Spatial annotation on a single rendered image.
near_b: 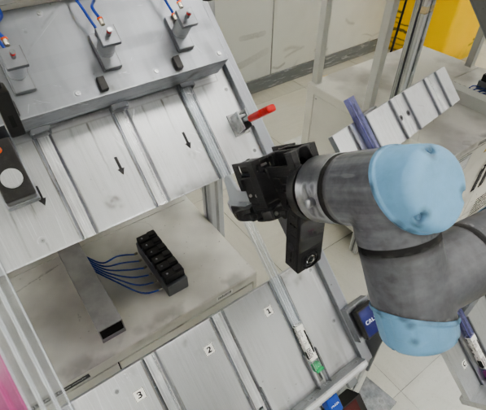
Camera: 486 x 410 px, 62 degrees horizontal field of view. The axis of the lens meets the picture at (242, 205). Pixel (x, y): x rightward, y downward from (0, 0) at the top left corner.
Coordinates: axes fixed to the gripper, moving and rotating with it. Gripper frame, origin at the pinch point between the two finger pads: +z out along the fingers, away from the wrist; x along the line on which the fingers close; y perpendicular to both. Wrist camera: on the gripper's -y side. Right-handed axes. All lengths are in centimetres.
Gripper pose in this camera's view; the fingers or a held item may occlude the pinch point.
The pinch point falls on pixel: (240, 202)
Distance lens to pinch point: 63.7
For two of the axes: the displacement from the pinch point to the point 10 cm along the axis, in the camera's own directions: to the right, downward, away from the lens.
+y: -3.4, -9.2, -2.1
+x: -8.1, 4.0, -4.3
